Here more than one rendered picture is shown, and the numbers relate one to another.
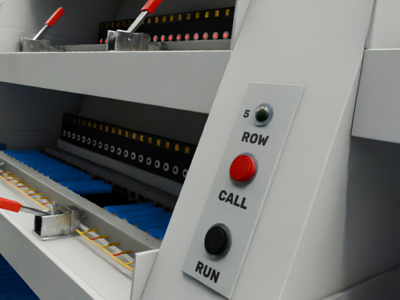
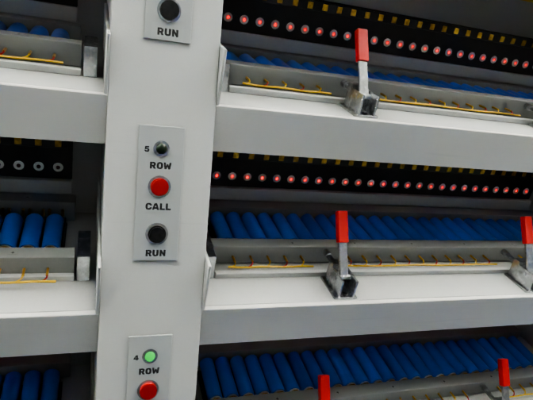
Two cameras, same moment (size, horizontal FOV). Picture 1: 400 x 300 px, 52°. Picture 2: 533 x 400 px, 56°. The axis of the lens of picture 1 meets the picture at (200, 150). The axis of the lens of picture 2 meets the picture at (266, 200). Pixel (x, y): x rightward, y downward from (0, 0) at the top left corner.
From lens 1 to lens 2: 0.36 m
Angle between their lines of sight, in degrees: 68
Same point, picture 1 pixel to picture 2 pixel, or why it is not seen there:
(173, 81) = (29, 115)
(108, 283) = (24, 301)
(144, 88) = not seen: outside the picture
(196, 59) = (62, 98)
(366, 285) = not seen: hidden behind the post
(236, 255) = (173, 236)
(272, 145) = (176, 168)
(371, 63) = (220, 113)
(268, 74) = (152, 117)
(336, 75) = (203, 121)
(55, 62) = not seen: outside the picture
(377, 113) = (224, 139)
